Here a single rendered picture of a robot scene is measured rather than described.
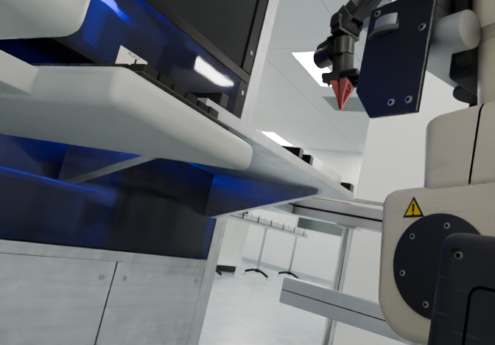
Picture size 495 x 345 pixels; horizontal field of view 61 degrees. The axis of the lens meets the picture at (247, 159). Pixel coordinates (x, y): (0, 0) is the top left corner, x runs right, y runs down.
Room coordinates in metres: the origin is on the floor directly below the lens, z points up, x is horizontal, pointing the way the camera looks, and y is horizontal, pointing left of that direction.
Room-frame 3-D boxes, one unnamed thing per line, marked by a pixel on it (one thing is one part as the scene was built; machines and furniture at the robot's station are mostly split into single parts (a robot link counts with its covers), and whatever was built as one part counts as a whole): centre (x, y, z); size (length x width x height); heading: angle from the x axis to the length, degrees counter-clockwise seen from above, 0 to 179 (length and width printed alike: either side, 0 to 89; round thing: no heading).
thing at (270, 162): (0.98, 0.08, 0.87); 0.70 x 0.48 x 0.02; 147
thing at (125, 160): (0.77, 0.21, 0.79); 0.34 x 0.03 x 0.13; 57
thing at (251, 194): (1.19, -0.06, 0.79); 0.34 x 0.03 x 0.13; 57
